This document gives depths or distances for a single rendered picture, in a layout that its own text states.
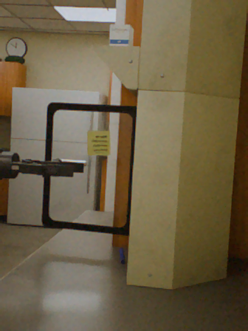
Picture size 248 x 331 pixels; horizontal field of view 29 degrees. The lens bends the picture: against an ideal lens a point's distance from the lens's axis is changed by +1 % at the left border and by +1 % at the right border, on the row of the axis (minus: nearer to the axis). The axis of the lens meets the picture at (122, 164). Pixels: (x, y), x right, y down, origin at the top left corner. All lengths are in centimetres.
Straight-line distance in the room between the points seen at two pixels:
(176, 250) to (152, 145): 26
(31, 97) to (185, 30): 525
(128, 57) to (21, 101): 526
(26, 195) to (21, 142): 70
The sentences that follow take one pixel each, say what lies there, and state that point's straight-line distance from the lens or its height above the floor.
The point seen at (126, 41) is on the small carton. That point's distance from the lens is 121.
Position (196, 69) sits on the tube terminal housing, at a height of 146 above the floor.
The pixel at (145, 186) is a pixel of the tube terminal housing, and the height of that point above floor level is 118.
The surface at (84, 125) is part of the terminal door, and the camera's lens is 149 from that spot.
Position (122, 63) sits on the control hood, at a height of 147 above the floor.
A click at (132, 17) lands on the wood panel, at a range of 155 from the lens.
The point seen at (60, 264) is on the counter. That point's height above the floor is 94.
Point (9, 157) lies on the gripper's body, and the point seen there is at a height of 122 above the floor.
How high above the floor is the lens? 131
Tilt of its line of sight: 4 degrees down
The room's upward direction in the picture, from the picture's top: 3 degrees clockwise
